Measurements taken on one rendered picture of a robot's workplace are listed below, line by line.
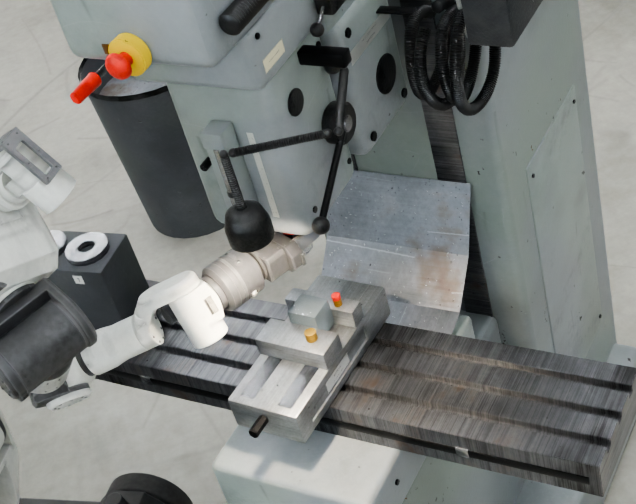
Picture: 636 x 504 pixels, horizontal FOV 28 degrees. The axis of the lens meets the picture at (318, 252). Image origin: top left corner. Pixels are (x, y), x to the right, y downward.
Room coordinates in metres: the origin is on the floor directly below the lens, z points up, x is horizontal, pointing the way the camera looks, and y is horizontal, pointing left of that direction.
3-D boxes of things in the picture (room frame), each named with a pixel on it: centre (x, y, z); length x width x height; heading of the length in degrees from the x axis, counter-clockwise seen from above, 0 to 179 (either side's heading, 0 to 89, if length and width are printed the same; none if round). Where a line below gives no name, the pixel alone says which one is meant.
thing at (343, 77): (1.58, -0.10, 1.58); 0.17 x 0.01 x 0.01; 165
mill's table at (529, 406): (1.78, 0.08, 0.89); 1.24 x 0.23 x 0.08; 52
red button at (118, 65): (1.54, 0.18, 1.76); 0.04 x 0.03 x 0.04; 52
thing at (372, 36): (1.90, -0.09, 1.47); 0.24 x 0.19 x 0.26; 52
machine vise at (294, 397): (1.73, 0.07, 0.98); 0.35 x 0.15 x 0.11; 140
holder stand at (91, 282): (2.08, 0.48, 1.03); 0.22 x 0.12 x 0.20; 60
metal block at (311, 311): (1.76, 0.05, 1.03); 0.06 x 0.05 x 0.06; 50
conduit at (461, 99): (1.83, -0.29, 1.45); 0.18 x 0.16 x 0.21; 142
